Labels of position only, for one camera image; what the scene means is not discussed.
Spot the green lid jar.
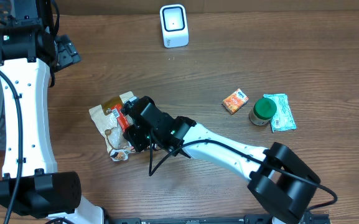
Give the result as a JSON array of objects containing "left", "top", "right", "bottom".
[{"left": 249, "top": 98, "right": 277, "bottom": 126}]

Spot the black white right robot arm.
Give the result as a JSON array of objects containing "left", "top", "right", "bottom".
[{"left": 121, "top": 96, "right": 320, "bottom": 223}]

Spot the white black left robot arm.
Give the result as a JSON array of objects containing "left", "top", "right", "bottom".
[{"left": 0, "top": 0, "right": 109, "bottom": 223}]

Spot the white barcode scanner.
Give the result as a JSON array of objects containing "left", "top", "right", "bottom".
[{"left": 159, "top": 4, "right": 189, "bottom": 48}]

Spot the beige red snack bag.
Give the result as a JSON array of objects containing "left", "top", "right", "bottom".
[{"left": 89, "top": 91, "right": 136, "bottom": 162}]

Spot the small orange box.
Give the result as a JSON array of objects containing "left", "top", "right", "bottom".
[{"left": 222, "top": 88, "right": 249, "bottom": 114}]

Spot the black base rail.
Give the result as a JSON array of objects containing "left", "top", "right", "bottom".
[{"left": 105, "top": 212, "right": 331, "bottom": 224}]

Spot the teal tissue packet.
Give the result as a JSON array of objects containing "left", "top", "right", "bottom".
[{"left": 263, "top": 93, "right": 297, "bottom": 133}]

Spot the red snack bar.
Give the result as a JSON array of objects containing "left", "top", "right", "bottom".
[{"left": 111, "top": 104, "right": 130, "bottom": 132}]

